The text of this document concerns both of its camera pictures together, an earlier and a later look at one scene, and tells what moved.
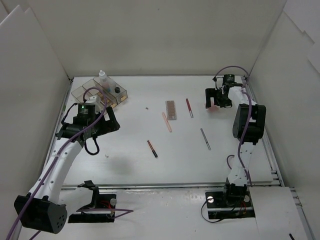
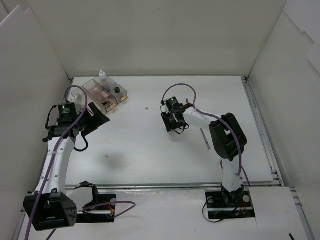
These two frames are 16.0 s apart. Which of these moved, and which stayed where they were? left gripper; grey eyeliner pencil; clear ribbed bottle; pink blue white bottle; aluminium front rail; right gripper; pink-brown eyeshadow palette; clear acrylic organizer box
Moved: right gripper; pink-brown eyeshadow palette; left gripper
Stayed: grey eyeliner pencil; aluminium front rail; clear acrylic organizer box; pink blue white bottle; clear ribbed bottle
